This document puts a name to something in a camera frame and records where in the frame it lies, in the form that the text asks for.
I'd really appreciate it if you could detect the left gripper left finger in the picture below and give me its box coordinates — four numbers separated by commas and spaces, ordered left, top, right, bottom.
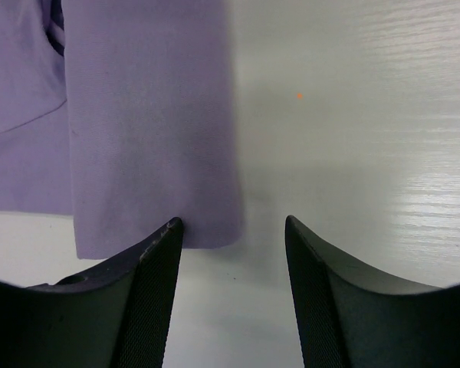
0, 218, 183, 368

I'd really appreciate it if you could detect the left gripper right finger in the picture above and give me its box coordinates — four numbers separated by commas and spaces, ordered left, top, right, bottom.
284, 216, 460, 367

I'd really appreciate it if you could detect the purple t-shirt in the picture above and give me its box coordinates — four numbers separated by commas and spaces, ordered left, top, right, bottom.
0, 1, 243, 259

